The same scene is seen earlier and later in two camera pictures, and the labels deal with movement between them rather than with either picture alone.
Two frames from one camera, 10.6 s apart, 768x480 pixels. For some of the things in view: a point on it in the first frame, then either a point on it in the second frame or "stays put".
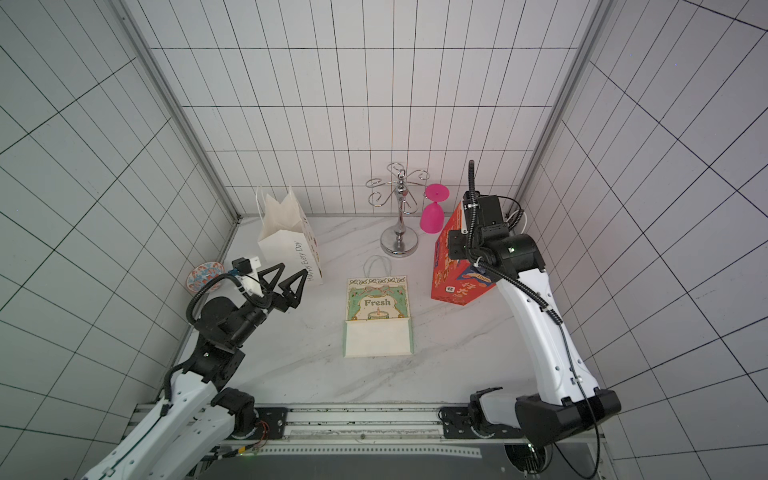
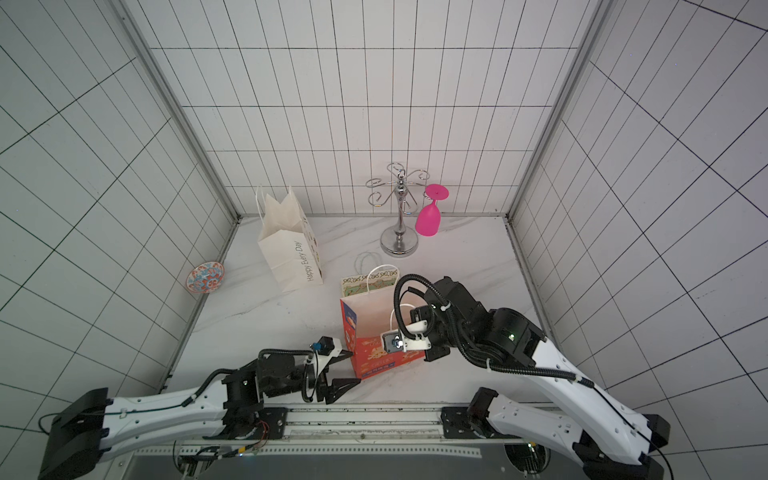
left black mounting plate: [271, 424] stays put
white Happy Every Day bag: [285, 237] stays put
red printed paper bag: [456, 281] to [367, 315]
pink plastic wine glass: [432, 215] stays put
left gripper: [294, 298] to [333, 390]
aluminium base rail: [371, 431] stays put
